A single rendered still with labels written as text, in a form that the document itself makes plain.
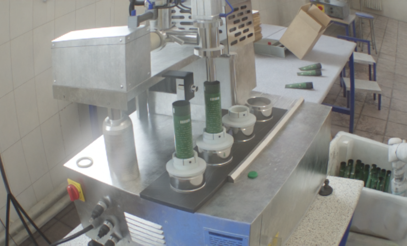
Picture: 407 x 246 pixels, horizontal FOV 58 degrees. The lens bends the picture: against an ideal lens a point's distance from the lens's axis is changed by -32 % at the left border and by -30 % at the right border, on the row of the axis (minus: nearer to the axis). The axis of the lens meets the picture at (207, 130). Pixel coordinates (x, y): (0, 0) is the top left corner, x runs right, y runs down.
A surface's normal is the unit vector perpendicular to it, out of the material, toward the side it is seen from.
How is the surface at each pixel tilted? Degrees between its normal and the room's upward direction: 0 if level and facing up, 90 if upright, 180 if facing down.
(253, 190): 0
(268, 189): 0
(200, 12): 90
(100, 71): 90
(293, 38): 90
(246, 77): 90
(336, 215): 0
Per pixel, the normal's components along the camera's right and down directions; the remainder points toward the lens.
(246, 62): 0.88, 0.16
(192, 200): -0.05, -0.91
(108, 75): -0.48, 0.39
